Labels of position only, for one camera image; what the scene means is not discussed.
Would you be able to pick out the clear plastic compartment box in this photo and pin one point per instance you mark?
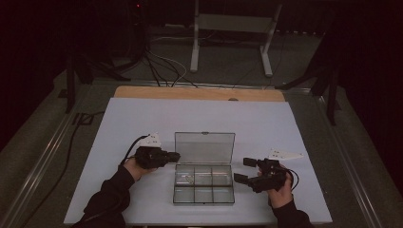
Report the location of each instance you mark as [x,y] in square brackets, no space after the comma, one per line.
[204,186]

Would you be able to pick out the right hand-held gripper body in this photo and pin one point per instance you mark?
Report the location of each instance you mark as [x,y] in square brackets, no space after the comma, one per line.
[269,177]

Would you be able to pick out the dark equipment tower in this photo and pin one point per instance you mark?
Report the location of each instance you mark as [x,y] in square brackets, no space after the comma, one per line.
[133,28]

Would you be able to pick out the black tripod stand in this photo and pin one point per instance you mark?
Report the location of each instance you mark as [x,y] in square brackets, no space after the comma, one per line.
[331,101]

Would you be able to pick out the white metal stand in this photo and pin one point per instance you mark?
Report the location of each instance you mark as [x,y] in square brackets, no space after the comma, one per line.
[195,47]

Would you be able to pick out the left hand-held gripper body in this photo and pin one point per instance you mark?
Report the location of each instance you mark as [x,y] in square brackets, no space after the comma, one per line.
[150,156]

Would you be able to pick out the metal floor rail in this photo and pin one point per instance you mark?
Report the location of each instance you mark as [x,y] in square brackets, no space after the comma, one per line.
[215,85]
[348,164]
[41,158]

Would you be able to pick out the person's right hand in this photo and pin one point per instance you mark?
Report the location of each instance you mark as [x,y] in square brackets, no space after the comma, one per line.
[280,198]

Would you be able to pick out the white table mat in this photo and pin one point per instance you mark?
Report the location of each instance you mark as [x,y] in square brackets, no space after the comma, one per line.
[126,120]

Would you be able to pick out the person's left hand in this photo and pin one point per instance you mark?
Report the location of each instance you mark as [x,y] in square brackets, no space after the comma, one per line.
[136,171]

